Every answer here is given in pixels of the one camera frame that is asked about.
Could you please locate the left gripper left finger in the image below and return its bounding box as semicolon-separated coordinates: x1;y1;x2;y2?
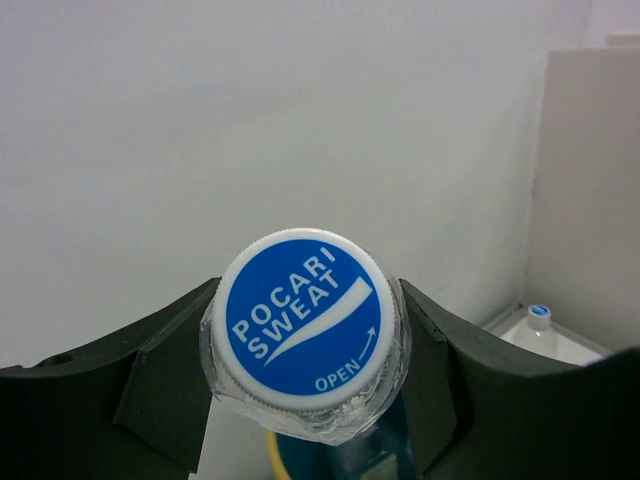
1;278;219;479

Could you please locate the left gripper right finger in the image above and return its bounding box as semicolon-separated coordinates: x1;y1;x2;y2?
402;283;639;479

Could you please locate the clear bottle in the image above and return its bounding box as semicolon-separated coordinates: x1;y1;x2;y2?
198;227;414;480
491;305;610;366

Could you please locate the blue bin yellow rim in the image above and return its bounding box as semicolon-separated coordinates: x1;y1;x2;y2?
267;429;418;479

